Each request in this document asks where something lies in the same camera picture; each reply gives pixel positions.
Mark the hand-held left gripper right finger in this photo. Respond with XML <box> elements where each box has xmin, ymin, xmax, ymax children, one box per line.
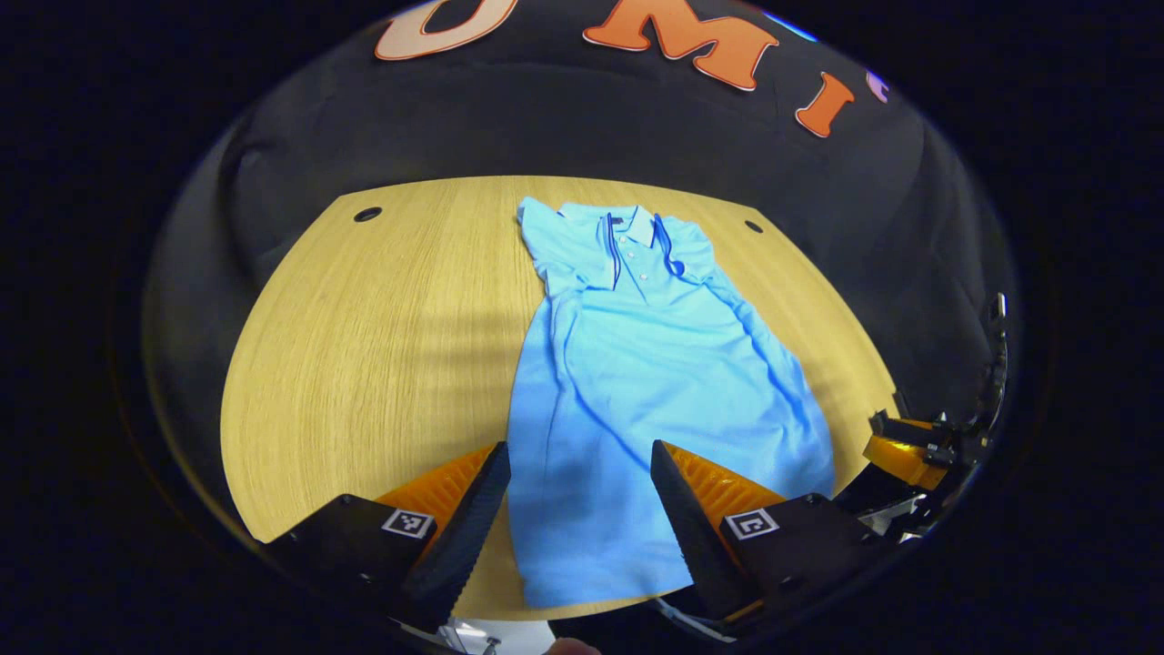
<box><xmin>650</xmin><ymin>440</ymin><xmax>897</xmax><ymax>624</ymax></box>

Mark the light blue T-shirt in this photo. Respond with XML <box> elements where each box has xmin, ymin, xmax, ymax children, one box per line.
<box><xmin>505</xmin><ymin>196</ymin><xmax>838</xmax><ymax>610</ymax></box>

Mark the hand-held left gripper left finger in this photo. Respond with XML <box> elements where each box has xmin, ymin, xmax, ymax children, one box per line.
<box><xmin>264</xmin><ymin>441</ymin><xmax>512</xmax><ymax>633</ymax></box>

